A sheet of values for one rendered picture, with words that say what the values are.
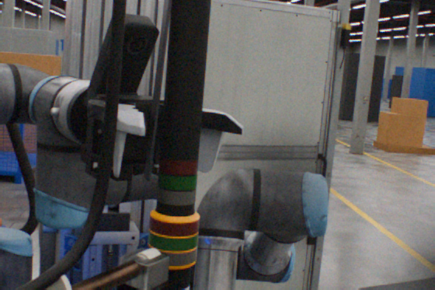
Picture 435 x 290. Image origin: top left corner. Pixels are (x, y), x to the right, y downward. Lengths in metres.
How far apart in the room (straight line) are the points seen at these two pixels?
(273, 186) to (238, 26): 1.59
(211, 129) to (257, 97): 2.06
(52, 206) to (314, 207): 0.47
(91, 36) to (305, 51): 1.48
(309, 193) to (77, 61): 0.70
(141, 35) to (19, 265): 0.85
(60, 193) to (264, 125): 1.95
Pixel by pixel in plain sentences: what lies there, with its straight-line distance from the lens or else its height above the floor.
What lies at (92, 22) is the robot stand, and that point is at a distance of 1.39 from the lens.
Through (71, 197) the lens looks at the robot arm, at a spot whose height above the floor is 1.51.
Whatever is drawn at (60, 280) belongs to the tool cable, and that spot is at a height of 1.54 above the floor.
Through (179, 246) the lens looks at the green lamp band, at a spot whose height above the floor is 1.53.
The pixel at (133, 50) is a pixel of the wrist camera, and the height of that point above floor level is 1.69.
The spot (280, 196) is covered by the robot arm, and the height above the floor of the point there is 1.47.
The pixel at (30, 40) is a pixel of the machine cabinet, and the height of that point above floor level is 1.84.
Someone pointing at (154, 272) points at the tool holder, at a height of 1.52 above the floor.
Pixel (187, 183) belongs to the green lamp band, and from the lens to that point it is 0.45.
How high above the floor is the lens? 1.69
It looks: 7 degrees down
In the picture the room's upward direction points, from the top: 5 degrees clockwise
